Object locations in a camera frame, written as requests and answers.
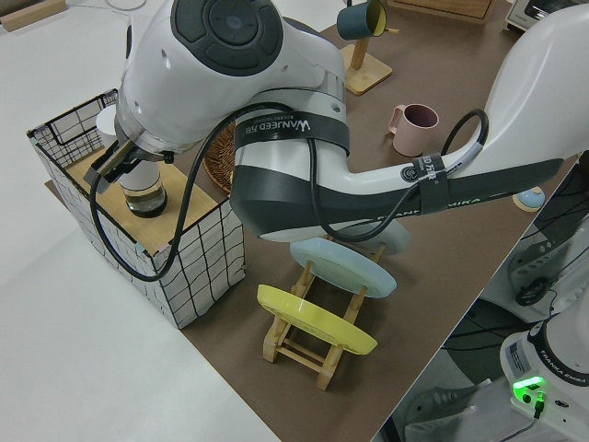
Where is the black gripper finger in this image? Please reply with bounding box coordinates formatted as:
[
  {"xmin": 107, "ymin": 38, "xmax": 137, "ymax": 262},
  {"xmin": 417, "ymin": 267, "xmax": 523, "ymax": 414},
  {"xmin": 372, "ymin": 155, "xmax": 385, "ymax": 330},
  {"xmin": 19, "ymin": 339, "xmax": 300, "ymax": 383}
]
[{"xmin": 85, "ymin": 142, "xmax": 142, "ymax": 194}]

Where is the pink mug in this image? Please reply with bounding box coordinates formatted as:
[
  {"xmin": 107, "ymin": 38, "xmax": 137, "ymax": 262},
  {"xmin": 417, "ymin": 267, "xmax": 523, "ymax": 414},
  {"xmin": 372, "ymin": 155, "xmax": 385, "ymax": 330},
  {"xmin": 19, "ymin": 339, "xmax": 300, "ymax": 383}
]
[{"xmin": 387, "ymin": 103, "xmax": 441, "ymax": 157}]

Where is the round wicker basket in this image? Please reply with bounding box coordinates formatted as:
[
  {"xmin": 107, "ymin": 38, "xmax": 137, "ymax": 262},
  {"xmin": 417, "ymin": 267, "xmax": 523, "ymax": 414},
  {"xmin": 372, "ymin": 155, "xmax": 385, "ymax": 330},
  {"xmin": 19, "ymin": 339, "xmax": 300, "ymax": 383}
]
[{"xmin": 202, "ymin": 123, "xmax": 238, "ymax": 194}]

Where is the wooden board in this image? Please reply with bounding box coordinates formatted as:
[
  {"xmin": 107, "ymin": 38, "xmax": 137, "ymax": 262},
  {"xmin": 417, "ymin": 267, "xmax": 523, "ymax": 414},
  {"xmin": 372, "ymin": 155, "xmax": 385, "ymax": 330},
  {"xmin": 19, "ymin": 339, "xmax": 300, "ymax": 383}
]
[{"xmin": 66, "ymin": 151, "xmax": 217, "ymax": 245}]

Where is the wooden block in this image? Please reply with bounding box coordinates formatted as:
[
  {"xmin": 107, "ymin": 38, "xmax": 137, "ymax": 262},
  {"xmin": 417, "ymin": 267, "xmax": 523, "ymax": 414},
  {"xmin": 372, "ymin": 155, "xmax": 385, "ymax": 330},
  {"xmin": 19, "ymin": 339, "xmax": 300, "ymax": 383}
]
[{"xmin": 0, "ymin": 0, "xmax": 68, "ymax": 32}]

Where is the light blue plate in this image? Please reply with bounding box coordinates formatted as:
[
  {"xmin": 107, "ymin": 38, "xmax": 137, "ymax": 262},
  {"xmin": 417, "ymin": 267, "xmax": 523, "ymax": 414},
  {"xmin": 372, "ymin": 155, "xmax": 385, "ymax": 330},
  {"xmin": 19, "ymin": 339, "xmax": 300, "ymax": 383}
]
[{"xmin": 288, "ymin": 237, "xmax": 398, "ymax": 299}]

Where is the yellow plate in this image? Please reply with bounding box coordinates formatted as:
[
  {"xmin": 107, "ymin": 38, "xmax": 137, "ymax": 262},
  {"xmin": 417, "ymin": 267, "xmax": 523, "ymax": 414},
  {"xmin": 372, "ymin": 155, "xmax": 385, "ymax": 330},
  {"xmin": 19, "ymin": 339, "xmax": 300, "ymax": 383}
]
[{"xmin": 256, "ymin": 284, "xmax": 379, "ymax": 355}]

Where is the wooden mug tree stand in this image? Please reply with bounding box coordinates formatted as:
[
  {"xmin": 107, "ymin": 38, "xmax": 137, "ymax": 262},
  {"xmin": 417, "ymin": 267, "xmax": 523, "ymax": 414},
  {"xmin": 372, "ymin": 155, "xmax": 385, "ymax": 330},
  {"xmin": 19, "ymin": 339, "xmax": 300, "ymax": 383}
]
[{"xmin": 340, "ymin": 0, "xmax": 399, "ymax": 97}]

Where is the teal mug yellow inside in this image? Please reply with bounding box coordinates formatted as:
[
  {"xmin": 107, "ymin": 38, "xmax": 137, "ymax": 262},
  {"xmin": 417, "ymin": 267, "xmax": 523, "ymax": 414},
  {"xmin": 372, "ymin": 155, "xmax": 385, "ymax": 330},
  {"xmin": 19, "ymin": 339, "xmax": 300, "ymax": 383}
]
[{"xmin": 335, "ymin": 0, "xmax": 388, "ymax": 41}]

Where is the grey plate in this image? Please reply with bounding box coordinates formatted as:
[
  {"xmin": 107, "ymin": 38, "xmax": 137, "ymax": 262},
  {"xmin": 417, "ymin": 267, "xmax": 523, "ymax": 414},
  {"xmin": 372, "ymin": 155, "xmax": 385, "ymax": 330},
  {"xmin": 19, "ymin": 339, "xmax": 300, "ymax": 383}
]
[{"xmin": 376, "ymin": 220, "xmax": 411, "ymax": 257}]

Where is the wooden dish rack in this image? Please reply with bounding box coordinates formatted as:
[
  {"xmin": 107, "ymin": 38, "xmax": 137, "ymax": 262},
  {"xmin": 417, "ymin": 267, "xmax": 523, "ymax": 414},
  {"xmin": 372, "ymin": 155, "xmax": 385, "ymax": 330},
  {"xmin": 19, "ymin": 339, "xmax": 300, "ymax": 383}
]
[{"xmin": 261, "ymin": 241, "xmax": 387, "ymax": 391}]

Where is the brown table mat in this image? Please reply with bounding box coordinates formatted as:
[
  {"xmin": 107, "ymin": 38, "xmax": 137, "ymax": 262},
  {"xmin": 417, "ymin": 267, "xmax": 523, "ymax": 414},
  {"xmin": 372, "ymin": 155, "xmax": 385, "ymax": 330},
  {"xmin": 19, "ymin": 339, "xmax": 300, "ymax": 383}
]
[{"xmin": 43, "ymin": 0, "xmax": 589, "ymax": 442}]

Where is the wooden cabinet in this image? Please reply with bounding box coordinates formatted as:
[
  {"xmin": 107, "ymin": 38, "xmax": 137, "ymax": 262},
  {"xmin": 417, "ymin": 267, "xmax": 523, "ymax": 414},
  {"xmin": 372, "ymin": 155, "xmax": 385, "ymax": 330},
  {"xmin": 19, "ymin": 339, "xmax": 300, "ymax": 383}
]
[{"xmin": 386, "ymin": 0, "xmax": 496, "ymax": 25}]

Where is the blue dome with wooden base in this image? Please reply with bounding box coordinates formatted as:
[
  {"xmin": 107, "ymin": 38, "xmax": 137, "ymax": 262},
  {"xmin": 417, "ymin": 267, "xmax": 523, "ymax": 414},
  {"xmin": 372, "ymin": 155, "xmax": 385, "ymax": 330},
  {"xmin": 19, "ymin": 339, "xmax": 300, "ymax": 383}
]
[{"xmin": 513, "ymin": 187, "xmax": 547, "ymax": 213}]

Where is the grey power strip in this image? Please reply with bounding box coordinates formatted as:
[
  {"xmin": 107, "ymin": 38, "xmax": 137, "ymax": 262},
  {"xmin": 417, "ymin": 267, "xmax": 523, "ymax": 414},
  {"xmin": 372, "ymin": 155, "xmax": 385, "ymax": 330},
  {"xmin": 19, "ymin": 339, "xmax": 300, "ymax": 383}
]
[{"xmin": 508, "ymin": 227, "xmax": 579, "ymax": 296}]

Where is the white toaster oven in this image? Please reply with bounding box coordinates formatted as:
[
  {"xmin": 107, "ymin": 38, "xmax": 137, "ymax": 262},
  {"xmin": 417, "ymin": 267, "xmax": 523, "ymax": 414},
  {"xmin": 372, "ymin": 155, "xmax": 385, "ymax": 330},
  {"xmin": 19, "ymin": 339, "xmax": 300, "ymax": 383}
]
[{"xmin": 505, "ymin": 0, "xmax": 570, "ymax": 33}]

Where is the wire basket with grid liner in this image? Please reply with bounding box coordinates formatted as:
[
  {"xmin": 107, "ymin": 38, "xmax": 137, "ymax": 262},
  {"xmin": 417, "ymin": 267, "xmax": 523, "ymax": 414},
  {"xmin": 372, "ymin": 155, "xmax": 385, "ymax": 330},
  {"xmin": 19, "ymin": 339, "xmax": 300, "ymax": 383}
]
[{"xmin": 26, "ymin": 87, "xmax": 248, "ymax": 331}]

